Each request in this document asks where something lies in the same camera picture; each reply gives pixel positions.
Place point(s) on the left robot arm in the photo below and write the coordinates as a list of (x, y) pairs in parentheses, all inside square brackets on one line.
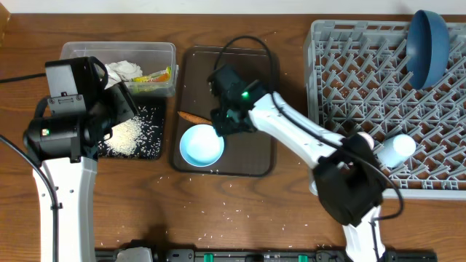
[(62, 142)]

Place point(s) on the clear plastic bin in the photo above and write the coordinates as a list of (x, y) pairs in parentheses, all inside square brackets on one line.
[(151, 57)]

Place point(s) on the light blue cup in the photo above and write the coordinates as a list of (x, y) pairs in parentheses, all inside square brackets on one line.
[(396, 150)]

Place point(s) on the white rice pile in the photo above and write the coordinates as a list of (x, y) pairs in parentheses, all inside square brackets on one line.
[(125, 136)]

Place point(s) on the white tissue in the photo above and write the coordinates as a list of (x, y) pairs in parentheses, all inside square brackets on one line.
[(122, 71)]

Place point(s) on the black rectangular tray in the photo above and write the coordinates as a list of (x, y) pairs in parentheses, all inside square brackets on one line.
[(153, 145)]

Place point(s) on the orange carrot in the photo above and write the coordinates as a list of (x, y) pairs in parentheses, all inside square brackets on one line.
[(193, 118)]

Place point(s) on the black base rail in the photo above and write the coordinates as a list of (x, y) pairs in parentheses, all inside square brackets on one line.
[(192, 255)]

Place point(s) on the light blue bowl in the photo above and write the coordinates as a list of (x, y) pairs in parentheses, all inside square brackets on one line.
[(200, 146)]

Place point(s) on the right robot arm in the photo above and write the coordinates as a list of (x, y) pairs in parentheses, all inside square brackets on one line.
[(345, 172)]

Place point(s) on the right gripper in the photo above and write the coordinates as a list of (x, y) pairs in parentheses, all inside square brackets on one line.
[(219, 126)]

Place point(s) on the grey dishwasher rack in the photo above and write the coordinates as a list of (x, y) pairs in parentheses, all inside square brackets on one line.
[(357, 80)]

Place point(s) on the pink cup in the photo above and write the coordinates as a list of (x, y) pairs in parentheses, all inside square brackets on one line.
[(368, 139)]

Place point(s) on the dark blue plate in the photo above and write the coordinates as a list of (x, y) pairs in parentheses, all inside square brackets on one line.
[(428, 48)]

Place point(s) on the yellow green snack wrapper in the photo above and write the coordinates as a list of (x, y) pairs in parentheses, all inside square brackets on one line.
[(158, 77)]

